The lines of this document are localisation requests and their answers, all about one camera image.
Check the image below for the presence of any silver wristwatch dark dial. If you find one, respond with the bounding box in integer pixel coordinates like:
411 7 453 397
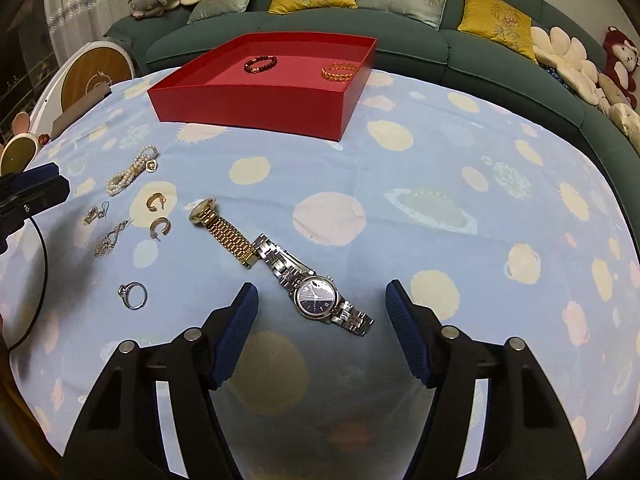
252 234 374 337

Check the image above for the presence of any gold wristwatch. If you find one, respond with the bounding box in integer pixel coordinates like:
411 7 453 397
189 197 258 269

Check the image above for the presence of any dark bead bracelet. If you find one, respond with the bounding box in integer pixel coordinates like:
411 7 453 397
243 54 279 75

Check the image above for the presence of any gold chain bangle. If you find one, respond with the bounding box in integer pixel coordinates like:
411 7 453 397
320 63 360 82

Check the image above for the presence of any small gold drop earring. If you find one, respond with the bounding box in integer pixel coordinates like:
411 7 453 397
82 200 110 226

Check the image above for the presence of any round white wood stool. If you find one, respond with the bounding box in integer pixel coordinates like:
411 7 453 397
30 40 136 136

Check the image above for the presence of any brown cardboard piece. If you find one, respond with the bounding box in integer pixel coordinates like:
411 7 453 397
50 82 111 140

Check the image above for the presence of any gold hoop earring upper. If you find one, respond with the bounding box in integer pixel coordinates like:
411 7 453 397
145 192 166 212

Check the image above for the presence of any gold hoop earring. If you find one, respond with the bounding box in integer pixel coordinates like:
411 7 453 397
149 217 171 240
145 192 166 212

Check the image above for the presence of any gold hoop earring lower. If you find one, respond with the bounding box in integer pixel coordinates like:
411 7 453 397
149 217 171 240

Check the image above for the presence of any blue patterned tablecloth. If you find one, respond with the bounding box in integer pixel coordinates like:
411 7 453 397
1 72 639 479

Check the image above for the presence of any red shallow tray box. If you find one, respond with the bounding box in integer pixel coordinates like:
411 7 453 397
148 32 376 141

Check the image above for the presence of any dark green sofa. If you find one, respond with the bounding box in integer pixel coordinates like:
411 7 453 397
105 0 639 236

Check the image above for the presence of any cream satin cushion far right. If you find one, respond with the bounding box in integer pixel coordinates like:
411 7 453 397
598 73 640 154

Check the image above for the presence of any white flower plush cushion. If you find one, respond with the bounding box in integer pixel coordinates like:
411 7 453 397
530 26 603 106

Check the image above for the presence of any yellow embroidered cushion right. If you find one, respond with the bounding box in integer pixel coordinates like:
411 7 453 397
457 0 537 63

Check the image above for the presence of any red monkey plush toy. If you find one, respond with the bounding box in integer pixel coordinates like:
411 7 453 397
603 26 639 99

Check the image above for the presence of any pearl necklace with pendant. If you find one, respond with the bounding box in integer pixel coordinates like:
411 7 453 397
105 144 161 198

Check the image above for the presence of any silver ring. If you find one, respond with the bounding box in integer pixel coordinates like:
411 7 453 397
117 279 150 311

